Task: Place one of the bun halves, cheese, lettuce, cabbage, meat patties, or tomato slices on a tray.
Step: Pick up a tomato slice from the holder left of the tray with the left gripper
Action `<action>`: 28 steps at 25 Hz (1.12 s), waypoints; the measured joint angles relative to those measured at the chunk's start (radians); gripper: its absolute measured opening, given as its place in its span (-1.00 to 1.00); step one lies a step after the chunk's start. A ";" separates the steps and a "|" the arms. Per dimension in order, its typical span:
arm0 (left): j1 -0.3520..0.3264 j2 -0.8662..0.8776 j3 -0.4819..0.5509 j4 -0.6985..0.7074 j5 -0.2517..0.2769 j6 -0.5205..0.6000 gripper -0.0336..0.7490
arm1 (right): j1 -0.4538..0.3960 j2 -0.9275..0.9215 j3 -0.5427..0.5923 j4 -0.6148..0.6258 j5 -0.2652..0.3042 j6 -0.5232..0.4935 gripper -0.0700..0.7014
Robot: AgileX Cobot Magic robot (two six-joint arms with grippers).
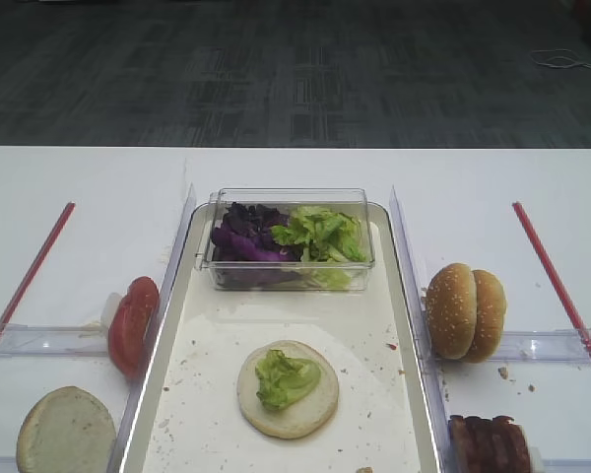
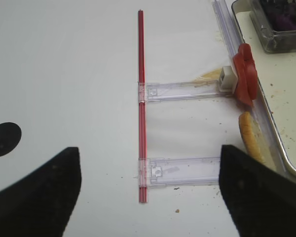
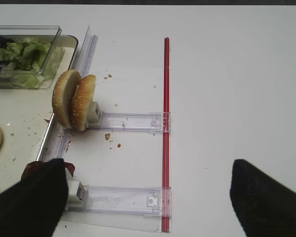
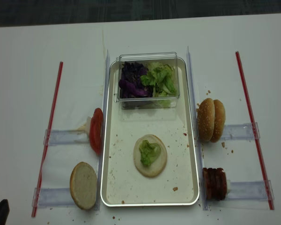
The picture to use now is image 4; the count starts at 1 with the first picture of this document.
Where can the white pusher block patties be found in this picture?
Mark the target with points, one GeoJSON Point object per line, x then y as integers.
{"type": "Point", "coordinates": [228, 187]}

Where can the clear pusher track tomato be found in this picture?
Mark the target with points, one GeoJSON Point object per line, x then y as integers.
{"type": "Point", "coordinates": [64, 137]}

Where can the green lettuce in box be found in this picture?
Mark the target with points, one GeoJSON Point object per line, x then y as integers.
{"type": "Point", "coordinates": [160, 77]}

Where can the clear pusher track sesame buns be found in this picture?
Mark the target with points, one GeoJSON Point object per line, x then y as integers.
{"type": "Point", "coordinates": [248, 131]}

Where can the red tomato slices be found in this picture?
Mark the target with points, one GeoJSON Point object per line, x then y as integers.
{"type": "Point", "coordinates": [95, 131]}

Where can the clear pusher track bun bottom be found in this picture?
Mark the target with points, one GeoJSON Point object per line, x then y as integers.
{"type": "Point", "coordinates": [52, 197]}

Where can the clear pusher track patties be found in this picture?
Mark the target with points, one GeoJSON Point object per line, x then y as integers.
{"type": "Point", "coordinates": [248, 190]}

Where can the sesame bun half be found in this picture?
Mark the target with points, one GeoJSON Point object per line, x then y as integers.
{"type": "Point", "coordinates": [219, 120]}
{"type": "Point", "coordinates": [205, 119]}

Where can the sesame bun right half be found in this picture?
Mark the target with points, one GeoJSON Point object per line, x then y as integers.
{"type": "Point", "coordinates": [219, 120]}

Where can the sesame bun left half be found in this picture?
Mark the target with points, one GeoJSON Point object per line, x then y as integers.
{"type": "Point", "coordinates": [205, 119]}

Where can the purple cabbage leaves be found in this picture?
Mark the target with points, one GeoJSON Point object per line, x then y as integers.
{"type": "Point", "coordinates": [130, 81]}

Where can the stack of meat patties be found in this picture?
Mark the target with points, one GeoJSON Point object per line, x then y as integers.
{"type": "Point", "coordinates": [215, 183]}

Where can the left red strip rail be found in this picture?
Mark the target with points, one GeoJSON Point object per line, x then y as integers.
{"type": "Point", "coordinates": [39, 182]}

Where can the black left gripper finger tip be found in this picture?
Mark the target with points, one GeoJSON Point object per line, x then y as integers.
{"type": "Point", "coordinates": [4, 211]}

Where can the lettuce piece on bun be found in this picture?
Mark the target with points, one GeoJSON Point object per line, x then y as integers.
{"type": "Point", "coordinates": [149, 152]}

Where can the clear plastic salad box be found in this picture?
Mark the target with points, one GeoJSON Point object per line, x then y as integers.
{"type": "Point", "coordinates": [169, 58]}

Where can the right red strip rail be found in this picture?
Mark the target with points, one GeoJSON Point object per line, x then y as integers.
{"type": "Point", "coordinates": [257, 142]}

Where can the bun bottom on tray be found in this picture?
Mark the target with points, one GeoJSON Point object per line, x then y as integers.
{"type": "Point", "coordinates": [156, 167]}

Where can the red strip rail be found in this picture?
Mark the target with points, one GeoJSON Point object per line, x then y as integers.
{"type": "Point", "coordinates": [257, 142]}
{"type": "Point", "coordinates": [39, 182]}

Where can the white rectangular tray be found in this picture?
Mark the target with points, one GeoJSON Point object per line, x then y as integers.
{"type": "Point", "coordinates": [122, 184]}

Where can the bun half cut side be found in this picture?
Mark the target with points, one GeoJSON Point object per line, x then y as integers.
{"type": "Point", "coordinates": [83, 185]}

